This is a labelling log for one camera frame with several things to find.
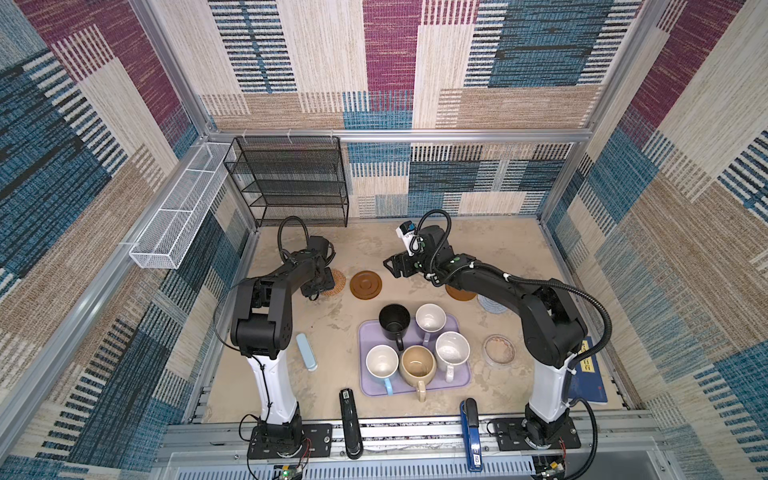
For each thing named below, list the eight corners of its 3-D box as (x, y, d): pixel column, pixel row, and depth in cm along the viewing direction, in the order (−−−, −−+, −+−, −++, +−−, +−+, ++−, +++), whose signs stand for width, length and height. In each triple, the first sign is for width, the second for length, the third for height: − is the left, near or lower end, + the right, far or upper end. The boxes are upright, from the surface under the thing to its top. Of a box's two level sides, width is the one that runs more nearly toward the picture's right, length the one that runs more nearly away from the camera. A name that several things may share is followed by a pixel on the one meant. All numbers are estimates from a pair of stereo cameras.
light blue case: (309, 373, 86) (306, 368, 82) (297, 342, 92) (294, 335, 88) (319, 369, 86) (316, 363, 83) (306, 337, 92) (303, 331, 89)
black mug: (373, 348, 89) (371, 335, 82) (384, 315, 96) (383, 300, 89) (401, 356, 88) (402, 344, 80) (410, 321, 94) (411, 307, 87)
